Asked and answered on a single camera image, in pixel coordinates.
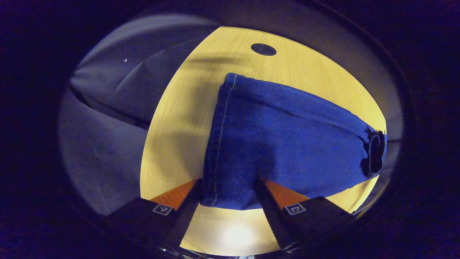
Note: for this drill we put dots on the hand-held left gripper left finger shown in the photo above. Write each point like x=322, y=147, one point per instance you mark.
x=185, y=219

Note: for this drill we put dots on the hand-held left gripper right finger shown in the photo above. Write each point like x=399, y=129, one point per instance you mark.
x=275, y=219

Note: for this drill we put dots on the blue denim jeans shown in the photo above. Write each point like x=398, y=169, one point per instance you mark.
x=284, y=144

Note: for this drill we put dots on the black backdrop cloth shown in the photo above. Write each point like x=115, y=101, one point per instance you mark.
x=104, y=151

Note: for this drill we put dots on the black table grommet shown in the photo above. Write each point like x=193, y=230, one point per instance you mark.
x=263, y=49

